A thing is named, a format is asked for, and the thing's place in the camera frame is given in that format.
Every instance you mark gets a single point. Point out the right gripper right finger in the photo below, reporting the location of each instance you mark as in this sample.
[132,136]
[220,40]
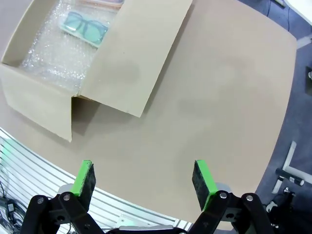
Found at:
[204,185]

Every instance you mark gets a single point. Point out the clear bubble wrap sheet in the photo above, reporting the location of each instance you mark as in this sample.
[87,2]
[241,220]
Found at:
[61,53]

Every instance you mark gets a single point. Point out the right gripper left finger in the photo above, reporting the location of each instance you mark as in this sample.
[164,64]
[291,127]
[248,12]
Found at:
[83,185]

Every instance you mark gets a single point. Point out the pink glasses case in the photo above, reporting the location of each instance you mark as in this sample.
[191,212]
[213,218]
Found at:
[102,3]

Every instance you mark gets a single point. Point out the white table leg base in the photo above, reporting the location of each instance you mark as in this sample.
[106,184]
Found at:
[288,165]

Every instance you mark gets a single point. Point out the open cardboard box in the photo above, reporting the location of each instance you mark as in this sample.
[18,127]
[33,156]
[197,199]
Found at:
[97,61]

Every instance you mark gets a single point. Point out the teal glasses in plastic bag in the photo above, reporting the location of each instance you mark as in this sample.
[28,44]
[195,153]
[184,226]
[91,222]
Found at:
[84,28]

